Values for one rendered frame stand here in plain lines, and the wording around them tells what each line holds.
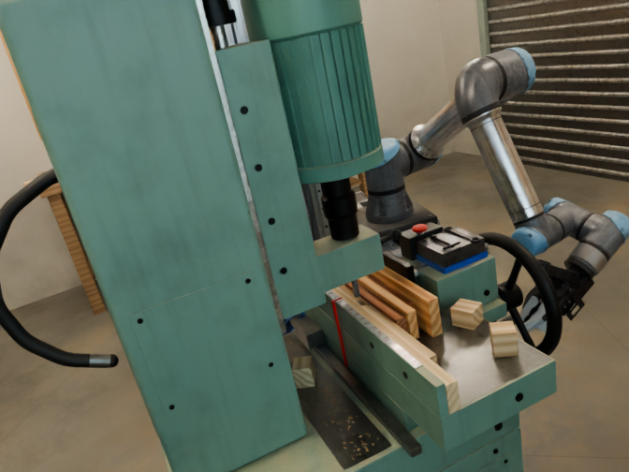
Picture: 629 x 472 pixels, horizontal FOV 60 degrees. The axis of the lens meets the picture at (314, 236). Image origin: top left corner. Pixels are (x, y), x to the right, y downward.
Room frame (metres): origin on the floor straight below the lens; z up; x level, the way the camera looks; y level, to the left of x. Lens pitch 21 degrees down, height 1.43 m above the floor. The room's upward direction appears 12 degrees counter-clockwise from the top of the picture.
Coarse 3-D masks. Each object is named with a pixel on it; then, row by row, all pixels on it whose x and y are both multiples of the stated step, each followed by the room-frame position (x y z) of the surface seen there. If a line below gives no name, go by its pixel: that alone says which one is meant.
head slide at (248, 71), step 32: (224, 32) 0.84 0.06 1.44; (224, 64) 0.77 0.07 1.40; (256, 64) 0.79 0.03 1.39; (256, 96) 0.78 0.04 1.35; (256, 128) 0.78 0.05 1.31; (256, 160) 0.78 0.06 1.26; (288, 160) 0.79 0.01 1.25; (256, 192) 0.77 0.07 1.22; (288, 192) 0.79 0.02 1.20; (288, 224) 0.79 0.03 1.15; (288, 256) 0.78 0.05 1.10; (288, 288) 0.78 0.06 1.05; (320, 288) 0.80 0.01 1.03
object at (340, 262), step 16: (320, 240) 0.90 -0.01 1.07; (352, 240) 0.87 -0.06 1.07; (368, 240) 0.87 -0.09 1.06; (320, 256) 0.84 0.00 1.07; (336, 256) 0.85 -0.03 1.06; (352, 256) 0.86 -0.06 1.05; (368, 256) 0.87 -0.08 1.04; (320, 272) 0.83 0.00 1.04; (336, 272) 0.84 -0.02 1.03; (352, 272) 0.85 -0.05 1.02; (368, 272) 0.86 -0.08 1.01
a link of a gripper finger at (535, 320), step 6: (540, 306) 1.06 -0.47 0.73; (540, 312) 1.05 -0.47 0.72; (534, 318) 1.05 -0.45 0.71; (540, 318) 1.04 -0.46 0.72; (528, 324) 1.04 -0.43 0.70; (534, 324) 1.04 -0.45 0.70; (540, 324) 1.04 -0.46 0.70; (546, 324) 1.05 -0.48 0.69; (528, 330) 1.04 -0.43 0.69; (540, 330) 1.05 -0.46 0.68; (546, 330) 1.05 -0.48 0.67
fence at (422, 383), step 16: (336, 304) 0.87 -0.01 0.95; (352, 320) 0.82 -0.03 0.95; (352, 336) 0.83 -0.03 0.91; (368, 336) 0.77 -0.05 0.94; (368, 352) 0.78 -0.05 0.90; (384, 352) 0.72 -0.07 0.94; (400, 368) 0.68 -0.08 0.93; (416, 384) 0.64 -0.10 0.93; (432, 384) 0.60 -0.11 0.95; (432, 400) 0.60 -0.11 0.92
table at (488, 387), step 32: (320, 320) 0.98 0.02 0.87; (448, 320) 0.82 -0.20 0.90; (352, 352) 0.85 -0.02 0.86; (448, 352) 0.73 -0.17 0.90; (480, 352) 0.72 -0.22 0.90; (384, 384) 0.74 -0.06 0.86; (480, 384) 0.64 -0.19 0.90; (512, 384) 0.63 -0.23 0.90; (544, 384) 0.65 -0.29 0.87; (416, 416) 0.65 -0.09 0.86; (448, 416) 0.59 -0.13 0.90; (480, 416) 0.61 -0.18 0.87; (448, 448) 0.59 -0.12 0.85
